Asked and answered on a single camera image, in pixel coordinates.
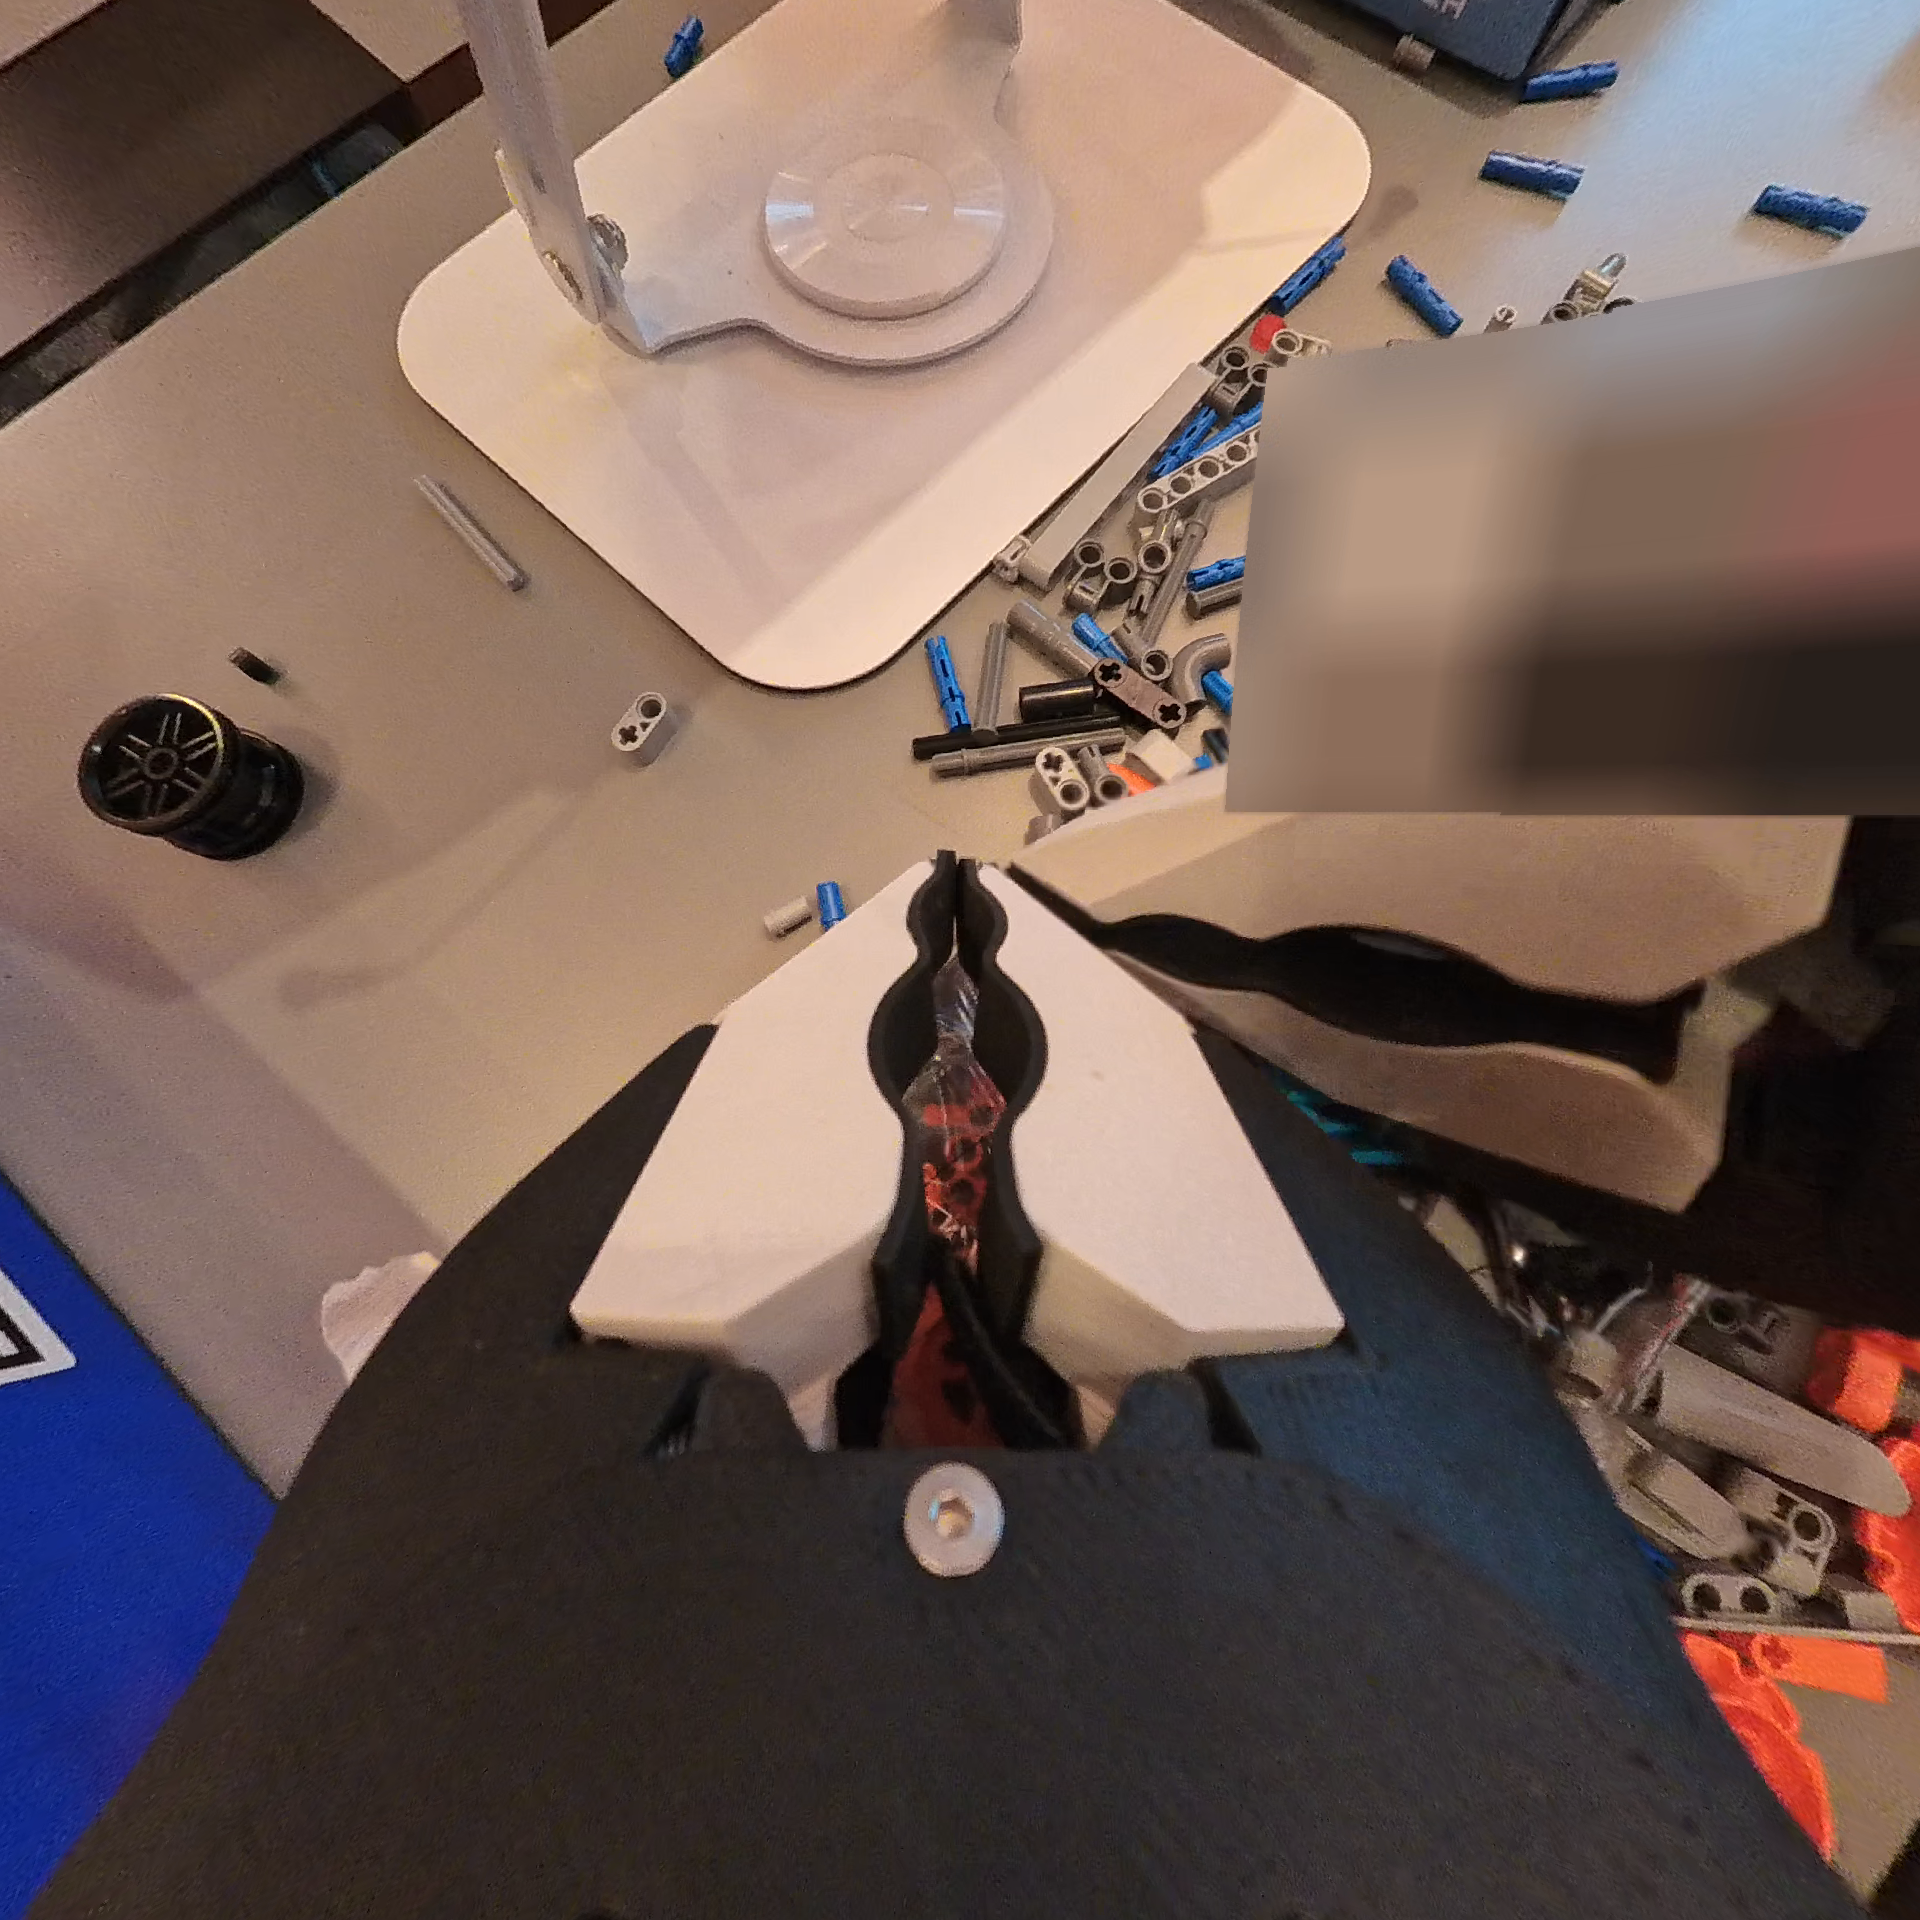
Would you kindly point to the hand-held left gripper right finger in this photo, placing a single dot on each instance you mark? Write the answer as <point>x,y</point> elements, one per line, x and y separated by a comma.
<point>1171,1185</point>

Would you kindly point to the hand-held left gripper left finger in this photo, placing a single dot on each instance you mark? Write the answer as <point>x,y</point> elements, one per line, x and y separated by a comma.
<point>721,1185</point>

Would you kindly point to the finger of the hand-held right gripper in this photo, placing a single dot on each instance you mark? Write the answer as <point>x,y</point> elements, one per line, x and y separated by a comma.
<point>1500,1103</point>
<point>1500,886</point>

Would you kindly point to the clear bag of building pieces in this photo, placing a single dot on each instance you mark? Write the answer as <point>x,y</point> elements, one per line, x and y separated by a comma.
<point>953,1141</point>

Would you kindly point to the pile of small building pieces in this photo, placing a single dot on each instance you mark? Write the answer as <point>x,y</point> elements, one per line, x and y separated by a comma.
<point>1108,662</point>

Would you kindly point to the crumpled plastic scrap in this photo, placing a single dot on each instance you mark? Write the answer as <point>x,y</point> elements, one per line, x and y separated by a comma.
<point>375,1307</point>

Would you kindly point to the grey two-hole connector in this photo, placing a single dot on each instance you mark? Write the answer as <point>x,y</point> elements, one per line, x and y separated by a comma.
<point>640,727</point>

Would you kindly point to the orange gear wheel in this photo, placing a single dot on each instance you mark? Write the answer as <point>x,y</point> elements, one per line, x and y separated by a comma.
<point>1756,1725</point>

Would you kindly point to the black wheel hub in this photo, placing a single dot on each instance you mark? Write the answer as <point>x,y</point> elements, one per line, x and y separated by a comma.
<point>188,774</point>

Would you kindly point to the white book stand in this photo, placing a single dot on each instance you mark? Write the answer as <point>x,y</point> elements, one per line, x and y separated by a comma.
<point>751,494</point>

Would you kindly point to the tiny black piece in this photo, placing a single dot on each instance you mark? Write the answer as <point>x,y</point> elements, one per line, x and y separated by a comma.
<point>255,667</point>

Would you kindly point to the blue robot kit box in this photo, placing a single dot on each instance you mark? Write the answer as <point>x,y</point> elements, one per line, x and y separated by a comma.
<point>1469,25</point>

